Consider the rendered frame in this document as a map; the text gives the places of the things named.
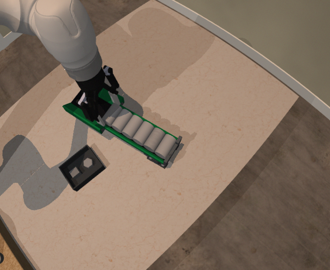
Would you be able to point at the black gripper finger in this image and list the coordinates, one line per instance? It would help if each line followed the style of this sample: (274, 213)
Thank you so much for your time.
(114, 84)
(91, 112)

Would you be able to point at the black open tray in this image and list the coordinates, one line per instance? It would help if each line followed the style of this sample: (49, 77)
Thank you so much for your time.
(77, 160)

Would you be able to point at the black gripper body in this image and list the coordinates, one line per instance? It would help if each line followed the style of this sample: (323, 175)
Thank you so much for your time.
(92, 84)

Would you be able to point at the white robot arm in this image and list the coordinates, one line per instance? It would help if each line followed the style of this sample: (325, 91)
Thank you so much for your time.
(64, 28)

